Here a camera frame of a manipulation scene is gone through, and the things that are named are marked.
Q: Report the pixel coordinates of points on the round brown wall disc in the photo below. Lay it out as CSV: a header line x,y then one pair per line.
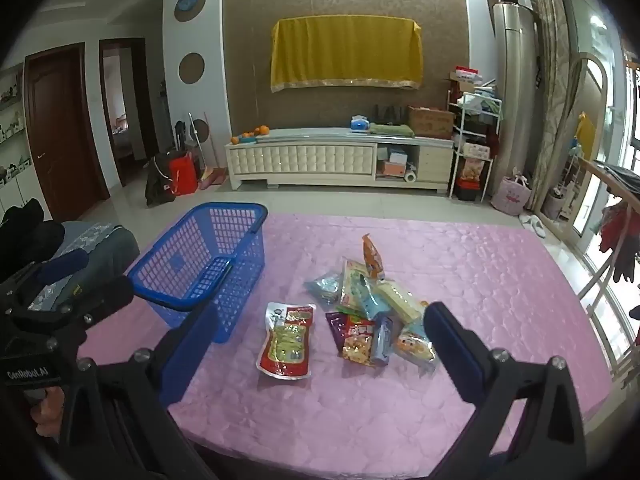
x,y
192,67
201,130

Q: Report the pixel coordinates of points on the blue plastic basket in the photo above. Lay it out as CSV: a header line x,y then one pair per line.
x,y
200,240

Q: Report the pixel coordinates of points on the red noodle print packet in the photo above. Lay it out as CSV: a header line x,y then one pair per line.
x,y
357,342

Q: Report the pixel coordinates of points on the cream snack packet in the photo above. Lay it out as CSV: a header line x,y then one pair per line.
x,y
398,301

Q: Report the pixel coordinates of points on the purple snack packet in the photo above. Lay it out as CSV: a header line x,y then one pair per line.
x,y
334,325

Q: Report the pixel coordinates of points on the silver standing air conditioner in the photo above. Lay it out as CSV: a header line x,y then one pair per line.
x,y
515,85

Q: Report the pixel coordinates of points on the person's left hand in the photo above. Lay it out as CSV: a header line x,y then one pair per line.
x,y
50,412

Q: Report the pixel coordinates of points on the blue dish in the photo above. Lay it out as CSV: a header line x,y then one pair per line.
x,y
246,137

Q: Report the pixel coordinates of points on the brown wooden door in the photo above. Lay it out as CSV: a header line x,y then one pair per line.
x,y
60,125

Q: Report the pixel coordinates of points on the pink broom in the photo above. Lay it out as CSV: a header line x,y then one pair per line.
x,y
210,175

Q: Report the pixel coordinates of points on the red pouch with green label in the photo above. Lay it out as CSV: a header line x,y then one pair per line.
x,y
285,342

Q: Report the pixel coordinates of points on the dark wooden door frame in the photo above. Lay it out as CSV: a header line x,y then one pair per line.
x,y
145,110

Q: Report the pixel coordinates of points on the red and white box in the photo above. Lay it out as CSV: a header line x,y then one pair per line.
x,y
467,76

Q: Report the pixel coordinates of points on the cardboard box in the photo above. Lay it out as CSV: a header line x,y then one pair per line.
x,y
430,121

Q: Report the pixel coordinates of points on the small yellow hanging cloth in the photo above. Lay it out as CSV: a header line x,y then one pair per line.
x,y
586,135

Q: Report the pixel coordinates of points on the pink quilted tablecloth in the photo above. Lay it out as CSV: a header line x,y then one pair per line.
x,y
450,270

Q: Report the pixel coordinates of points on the clothes drying rack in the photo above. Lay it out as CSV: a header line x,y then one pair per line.
x,y
620,240

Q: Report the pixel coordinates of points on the black cloth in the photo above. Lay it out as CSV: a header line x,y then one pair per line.
x,y
22,225

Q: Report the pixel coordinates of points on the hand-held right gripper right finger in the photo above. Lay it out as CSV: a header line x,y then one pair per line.
x,y
452,350

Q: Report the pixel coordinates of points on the black bag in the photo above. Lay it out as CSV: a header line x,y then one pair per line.
x,y
159,180

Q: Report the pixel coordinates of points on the white paper roll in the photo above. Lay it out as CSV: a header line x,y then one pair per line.
x,y
411,176

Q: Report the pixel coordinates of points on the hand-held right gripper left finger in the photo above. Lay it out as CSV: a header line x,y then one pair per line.
x,y
192,355

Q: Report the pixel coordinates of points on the recessed wall shelf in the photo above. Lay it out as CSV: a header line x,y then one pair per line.
x,y
12,125

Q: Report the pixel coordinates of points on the white metal rack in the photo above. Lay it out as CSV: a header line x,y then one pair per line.
x,y
475,125

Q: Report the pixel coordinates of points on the light blue clear packet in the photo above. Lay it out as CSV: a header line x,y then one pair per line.
x,y
325,287

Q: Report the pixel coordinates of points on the small orange snack packet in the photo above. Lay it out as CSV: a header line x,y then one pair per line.
x,y
372,256

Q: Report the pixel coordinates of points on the pink bag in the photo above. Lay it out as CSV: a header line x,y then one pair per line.
x,y
510,195

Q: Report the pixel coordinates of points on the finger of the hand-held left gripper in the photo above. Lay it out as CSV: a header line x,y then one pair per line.
x,y
65,264
107,295

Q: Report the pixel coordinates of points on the clear packet with orange print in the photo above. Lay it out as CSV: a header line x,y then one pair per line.
x,y
412,347

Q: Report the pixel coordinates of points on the pair of white slippers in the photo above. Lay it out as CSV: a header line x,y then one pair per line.
x,y
534,225

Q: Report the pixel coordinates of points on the blue tissue box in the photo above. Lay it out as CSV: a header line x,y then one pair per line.
x,y
359,123

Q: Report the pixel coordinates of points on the grey bin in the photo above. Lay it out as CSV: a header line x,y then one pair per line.
x,y
554,205

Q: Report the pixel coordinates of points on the pale yellow snack packet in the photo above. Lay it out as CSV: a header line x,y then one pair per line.
x,y
356,280

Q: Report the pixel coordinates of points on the yellow cloth cover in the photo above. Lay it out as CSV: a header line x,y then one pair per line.
x,y
345,52

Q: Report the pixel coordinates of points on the folded green cloth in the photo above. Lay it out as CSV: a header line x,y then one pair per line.
x,y
392,130

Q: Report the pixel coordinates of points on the patterned beige curtain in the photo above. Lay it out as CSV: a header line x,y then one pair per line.
x,y
547,60

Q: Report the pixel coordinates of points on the cream television cabinet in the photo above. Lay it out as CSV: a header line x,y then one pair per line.
x,y
300,160

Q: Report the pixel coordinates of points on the red bag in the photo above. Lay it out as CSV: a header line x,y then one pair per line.
x,y
182,175

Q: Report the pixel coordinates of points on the blue violet snack packet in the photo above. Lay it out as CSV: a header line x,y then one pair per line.
x,y
383,342

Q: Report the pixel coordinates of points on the black router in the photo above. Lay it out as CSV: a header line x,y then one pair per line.
x,y
387,114

